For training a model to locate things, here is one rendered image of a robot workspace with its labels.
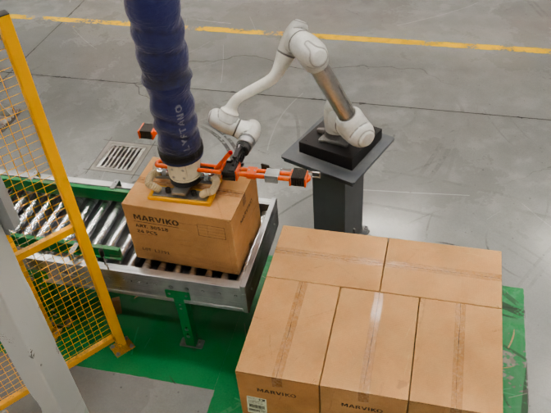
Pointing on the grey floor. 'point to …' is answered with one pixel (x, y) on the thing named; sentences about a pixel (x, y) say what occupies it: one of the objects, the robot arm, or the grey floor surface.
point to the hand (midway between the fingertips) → (233, 170)
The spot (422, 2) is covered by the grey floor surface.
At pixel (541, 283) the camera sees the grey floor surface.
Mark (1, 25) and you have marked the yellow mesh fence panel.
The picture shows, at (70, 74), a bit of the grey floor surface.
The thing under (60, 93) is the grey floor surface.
